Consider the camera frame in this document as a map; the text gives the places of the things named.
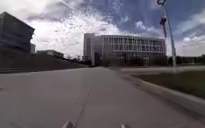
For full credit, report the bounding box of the white building with many windows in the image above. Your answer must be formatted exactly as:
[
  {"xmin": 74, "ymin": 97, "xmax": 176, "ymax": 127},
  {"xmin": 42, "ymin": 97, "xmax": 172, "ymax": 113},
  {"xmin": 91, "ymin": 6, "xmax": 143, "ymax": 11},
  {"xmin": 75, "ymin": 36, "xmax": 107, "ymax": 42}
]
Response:
[{"xmin": 82, "ymin": 32, "xmax": 168, "ymax": 67}]

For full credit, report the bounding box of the low building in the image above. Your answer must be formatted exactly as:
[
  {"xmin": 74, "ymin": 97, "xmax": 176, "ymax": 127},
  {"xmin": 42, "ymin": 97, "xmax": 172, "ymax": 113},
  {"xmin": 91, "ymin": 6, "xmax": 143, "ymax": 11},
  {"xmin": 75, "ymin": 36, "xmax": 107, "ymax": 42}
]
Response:
[{"xmin": 36, "ymin": 49, "xmax": 65, "ymax": 60}]

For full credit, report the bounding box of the grey concrete pavement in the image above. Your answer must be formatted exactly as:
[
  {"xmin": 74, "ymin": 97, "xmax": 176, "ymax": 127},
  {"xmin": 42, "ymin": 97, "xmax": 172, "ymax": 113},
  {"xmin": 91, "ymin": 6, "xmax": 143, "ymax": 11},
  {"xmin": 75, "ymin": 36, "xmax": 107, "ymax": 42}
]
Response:
[{"xmin": 0, "ymin": 66, "xmax": 205, "ymax": 128}]

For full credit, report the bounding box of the red banner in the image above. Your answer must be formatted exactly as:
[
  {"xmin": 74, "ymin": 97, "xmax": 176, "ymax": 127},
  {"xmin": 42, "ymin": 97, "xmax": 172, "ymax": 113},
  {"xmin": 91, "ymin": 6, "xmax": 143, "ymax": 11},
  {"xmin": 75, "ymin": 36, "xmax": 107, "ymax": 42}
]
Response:
[{"xmin": 159, "ymin": 15, "xmax": 168, "ymax": 39}]

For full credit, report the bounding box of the tall grey lamp pole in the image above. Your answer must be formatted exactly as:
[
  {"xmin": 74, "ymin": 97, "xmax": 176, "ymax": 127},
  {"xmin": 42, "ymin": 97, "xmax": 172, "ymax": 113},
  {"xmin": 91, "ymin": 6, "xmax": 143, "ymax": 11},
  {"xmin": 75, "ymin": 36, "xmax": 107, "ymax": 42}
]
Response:
[{"xmin": 156, "ymin": 0, "xmax": 178, "ymax": 74}]

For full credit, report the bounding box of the dark grass slope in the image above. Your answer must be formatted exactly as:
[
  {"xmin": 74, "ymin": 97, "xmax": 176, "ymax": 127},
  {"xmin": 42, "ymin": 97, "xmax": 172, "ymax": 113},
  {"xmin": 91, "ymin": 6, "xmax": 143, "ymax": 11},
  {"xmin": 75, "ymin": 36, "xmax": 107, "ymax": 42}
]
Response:
[{"xmin": 0, "ymin": 47, "xmax": 90, "ymax": 75}]

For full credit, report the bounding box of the pale concrete kerb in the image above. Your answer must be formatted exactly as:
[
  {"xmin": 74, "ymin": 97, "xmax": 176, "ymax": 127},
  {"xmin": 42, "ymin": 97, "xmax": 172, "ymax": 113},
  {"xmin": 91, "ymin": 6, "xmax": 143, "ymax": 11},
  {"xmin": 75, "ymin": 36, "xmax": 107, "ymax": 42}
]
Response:
[{"xmin": 120, "ymin": 72, "xmax": 205, "ymax": 125}]

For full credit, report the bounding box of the grass strip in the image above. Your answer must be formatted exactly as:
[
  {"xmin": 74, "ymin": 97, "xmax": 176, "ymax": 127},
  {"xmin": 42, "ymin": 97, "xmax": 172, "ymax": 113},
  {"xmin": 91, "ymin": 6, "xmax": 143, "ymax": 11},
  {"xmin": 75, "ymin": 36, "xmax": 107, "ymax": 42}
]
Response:
[{"xmin": 133, "ymin": 68, "xmax": 205, "ymax": 103}]

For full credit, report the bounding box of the row of trees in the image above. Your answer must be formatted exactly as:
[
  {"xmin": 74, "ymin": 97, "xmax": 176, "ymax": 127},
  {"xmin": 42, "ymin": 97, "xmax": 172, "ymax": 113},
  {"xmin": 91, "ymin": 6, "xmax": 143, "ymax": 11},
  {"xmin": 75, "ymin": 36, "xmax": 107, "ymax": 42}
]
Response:
[{"xmin": 166, "ymin": 53, "xmax": 205, "ymax": 66}]

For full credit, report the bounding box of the dark glass building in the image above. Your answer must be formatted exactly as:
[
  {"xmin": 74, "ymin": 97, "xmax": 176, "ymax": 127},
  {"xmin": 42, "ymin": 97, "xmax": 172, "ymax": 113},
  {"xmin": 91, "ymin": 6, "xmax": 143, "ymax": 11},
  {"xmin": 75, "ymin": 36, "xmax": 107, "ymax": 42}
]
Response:
[{"xmin": 0, "ymin": 9, "xmax": 37, "ymax": 55}]

